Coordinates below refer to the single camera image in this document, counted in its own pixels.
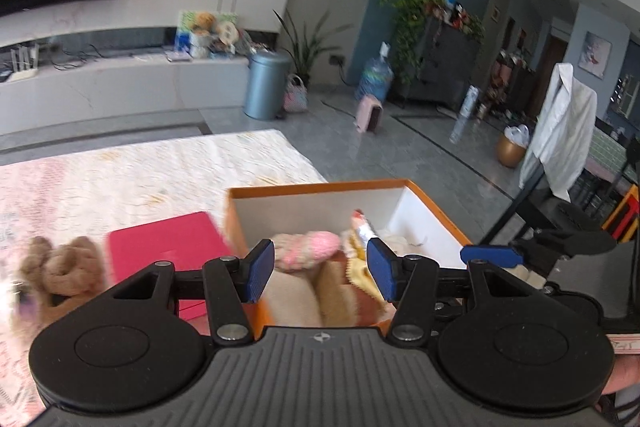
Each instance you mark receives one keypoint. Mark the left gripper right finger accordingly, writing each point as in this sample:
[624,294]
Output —
[422,292]

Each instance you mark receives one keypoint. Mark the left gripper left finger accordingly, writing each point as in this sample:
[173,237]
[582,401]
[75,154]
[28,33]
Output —
[231,288]

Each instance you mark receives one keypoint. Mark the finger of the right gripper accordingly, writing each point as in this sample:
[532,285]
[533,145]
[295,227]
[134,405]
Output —
[502,256]
[568,243]

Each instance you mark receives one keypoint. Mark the yellow cloth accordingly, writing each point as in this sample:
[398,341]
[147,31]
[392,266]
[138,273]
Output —
[357,271]

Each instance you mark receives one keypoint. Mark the red storage box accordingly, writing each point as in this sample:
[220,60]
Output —
[186,241]

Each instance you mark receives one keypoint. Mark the pink crochet toy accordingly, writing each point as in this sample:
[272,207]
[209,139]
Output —
[300,252]

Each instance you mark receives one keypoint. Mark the gold round pot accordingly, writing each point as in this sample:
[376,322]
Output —
[509,153]

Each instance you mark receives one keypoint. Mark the white shirt on chair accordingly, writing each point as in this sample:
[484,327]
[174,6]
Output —
[563,133]

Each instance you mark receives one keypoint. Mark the orange cardboard box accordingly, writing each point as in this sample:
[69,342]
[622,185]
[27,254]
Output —
[394,206]

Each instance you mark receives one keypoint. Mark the lace pink tablecloth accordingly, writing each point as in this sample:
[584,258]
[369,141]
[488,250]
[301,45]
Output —
[95,192]

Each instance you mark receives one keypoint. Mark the pink small heater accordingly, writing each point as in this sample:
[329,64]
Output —
[369,114]

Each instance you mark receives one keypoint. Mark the brown plush toy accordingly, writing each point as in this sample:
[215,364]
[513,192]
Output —
[60,279]

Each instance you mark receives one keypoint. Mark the woven small basket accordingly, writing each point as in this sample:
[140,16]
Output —
[296,96]

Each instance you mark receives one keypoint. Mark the blue water jug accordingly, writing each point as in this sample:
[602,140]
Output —
[376,77]

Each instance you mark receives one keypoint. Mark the blue-grey trash bin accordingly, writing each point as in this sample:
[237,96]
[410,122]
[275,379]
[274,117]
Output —
[266,84]

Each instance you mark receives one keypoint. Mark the white marble tv console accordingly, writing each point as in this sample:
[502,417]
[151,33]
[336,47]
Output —
[124,86]

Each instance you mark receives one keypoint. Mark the teddy bear on console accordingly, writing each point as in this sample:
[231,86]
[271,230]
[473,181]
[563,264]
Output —
[201,34]

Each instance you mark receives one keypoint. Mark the green potted plant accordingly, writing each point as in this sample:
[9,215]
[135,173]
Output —
[306,44]

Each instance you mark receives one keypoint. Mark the white wifi router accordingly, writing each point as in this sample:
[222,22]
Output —
[25,62]

